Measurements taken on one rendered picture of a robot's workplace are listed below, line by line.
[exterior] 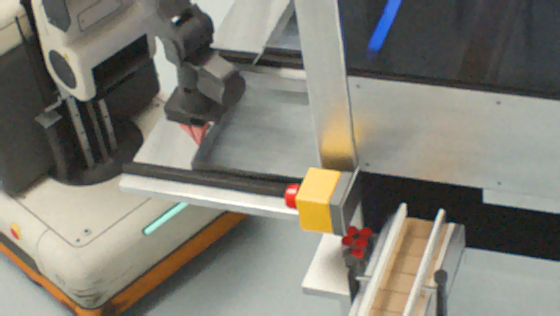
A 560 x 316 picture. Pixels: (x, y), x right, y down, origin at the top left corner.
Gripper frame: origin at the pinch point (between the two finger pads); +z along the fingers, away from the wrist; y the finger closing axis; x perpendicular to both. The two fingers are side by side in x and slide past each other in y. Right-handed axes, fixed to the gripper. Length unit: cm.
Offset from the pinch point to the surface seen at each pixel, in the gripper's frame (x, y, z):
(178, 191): -10.1, -0.2, 3.2
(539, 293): -12, 64, 4
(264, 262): 49, -9, 93
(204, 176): -7.5, 3.8, 0.7
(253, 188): -7.9, 13.1, 0.2
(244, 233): 58, -19, 95
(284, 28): 38.4, 2.3, 3.1
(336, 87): -12.0, 29.0, -30.5
